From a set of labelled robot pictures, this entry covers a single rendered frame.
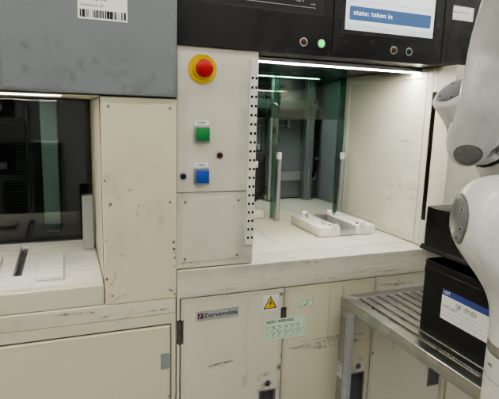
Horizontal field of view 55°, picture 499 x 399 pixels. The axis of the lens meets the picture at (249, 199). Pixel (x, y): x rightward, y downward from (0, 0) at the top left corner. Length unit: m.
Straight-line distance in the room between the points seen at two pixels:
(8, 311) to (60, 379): 0.20
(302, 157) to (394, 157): 0.68
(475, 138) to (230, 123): 0.56
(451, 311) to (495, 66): 0.53
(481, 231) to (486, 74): 0.34
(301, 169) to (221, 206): 1.09
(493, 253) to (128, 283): 0.81
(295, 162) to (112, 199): 1.28
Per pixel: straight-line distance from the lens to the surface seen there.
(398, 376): 1.65
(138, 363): 1.26
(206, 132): 1.13
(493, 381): 0.74
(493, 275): 0.65
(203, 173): 1.14
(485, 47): 0.90
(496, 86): 0.88
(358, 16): 1.33
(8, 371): 1.24
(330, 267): 1.35
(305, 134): 2.20
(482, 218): 0.63
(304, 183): 2.21
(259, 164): 1.75
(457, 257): 1.10
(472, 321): 1.11
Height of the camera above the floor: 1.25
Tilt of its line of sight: 10 degrees down
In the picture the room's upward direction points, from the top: 2 degrees clockwise
